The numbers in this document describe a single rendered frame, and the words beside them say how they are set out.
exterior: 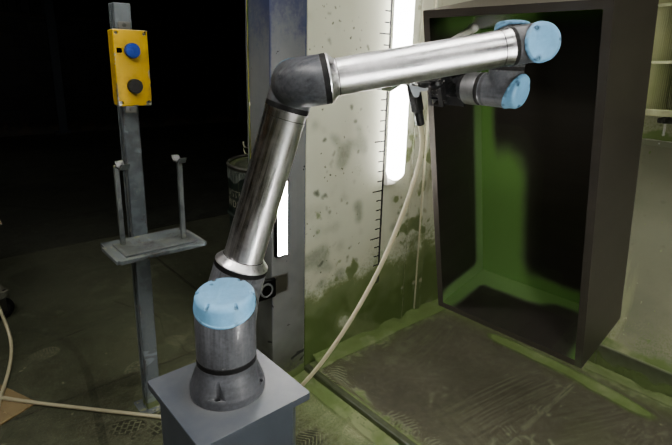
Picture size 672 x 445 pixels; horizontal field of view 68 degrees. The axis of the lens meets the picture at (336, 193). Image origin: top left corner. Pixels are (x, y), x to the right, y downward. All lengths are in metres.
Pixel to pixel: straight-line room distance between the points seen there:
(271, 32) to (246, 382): 1.27
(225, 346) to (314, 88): 0.64
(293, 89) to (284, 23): 0.91
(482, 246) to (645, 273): 0.85
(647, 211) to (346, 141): 1.59
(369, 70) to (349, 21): 1.12
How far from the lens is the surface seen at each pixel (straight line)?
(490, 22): 1.86
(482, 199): 2.29
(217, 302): 1.23
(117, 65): 1.90
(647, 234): 2.92
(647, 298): 2.83
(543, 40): 1.26
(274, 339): 2.34
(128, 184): 2.02
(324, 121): 2.17
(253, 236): 1.34
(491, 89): 1.39
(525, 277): 2.36
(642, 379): 2.81
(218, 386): 1.31
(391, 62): 1.15
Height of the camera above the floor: 1.46
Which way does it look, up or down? 15 degrees down
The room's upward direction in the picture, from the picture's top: 1 degrees clockwise
